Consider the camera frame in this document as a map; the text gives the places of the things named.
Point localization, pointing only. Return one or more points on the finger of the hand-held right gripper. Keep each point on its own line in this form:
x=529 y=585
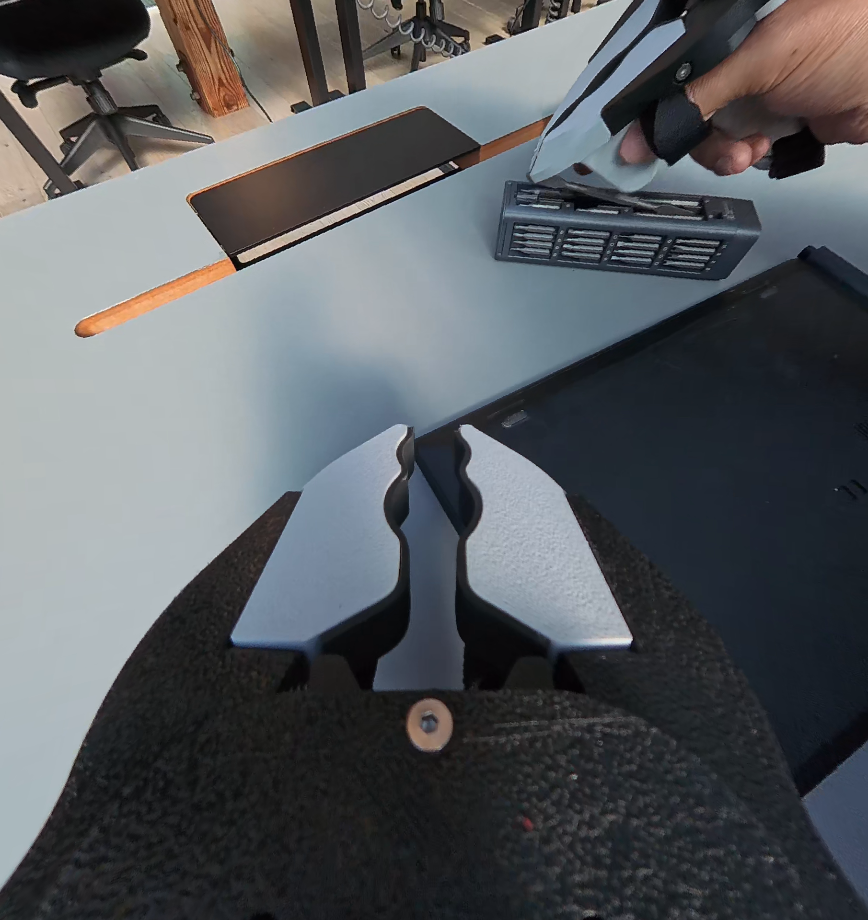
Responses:
x=577 y=136
x=613 y=43

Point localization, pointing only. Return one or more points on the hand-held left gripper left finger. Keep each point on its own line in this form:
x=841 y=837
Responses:
x=319 y=568

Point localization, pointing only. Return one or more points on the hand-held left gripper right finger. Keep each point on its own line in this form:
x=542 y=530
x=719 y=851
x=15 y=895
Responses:
x=541 y=568

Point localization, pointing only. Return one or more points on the steel pry tool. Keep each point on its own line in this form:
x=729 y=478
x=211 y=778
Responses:
x=621 y=195

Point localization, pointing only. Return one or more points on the black laptop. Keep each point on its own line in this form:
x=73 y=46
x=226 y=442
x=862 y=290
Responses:
x=656 y=503

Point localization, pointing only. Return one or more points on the grey screwdriver bit tray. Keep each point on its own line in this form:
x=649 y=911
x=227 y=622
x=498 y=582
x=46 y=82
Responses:
x=736 y=230

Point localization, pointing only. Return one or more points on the black framed wooden desk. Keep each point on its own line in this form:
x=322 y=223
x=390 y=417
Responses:
x=333 y=50

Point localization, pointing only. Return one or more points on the set of steel screwdriver bits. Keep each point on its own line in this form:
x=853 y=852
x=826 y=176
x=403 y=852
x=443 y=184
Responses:
x=621 y=248

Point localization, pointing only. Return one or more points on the black office chair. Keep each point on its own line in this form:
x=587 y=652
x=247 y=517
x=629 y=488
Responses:
x=60 y=36
x=419 y=43

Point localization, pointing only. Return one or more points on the wooden post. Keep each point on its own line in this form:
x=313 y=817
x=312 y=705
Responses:
x=204 y=57

